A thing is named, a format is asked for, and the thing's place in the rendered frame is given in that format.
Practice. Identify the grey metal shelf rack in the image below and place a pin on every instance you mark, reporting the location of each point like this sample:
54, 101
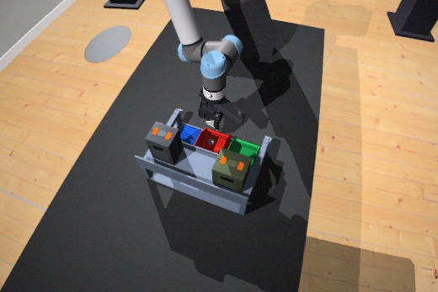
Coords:
197, 164

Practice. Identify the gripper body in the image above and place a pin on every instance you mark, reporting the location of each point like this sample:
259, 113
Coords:
207, 110

